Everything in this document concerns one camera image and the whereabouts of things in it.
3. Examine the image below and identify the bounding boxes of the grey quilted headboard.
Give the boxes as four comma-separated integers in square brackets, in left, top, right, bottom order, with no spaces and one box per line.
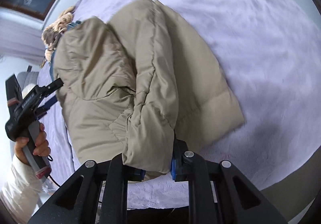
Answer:
[17,72,39,90]

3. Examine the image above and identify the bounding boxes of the round cream cushion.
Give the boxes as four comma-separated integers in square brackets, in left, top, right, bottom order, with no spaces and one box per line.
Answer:
[22,84,36,99]

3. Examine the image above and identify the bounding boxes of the grey curtain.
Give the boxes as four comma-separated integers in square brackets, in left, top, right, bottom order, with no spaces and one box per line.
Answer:
[1,7,45,64]

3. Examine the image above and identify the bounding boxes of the folded blue jeans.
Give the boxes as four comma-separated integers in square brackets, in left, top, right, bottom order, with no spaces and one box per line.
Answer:
[45,20,82,111]

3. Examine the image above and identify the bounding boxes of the person left hand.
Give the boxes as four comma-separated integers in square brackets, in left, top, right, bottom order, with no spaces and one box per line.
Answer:
[14,123,51,166]

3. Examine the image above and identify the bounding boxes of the lavender plush bed blanket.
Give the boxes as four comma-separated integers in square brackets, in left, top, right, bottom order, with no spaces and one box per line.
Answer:
[37,0,321,209]

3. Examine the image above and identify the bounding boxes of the beige puffer jacket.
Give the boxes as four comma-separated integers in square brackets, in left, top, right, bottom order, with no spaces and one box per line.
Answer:
[53,0,245,179]

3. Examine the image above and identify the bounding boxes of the striped tan clothes pile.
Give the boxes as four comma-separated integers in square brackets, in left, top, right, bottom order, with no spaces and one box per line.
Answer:
[40,6,76,68]

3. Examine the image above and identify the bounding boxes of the white sleeve forearm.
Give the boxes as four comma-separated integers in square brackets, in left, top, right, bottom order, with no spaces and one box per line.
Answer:
[1,156,43,223]

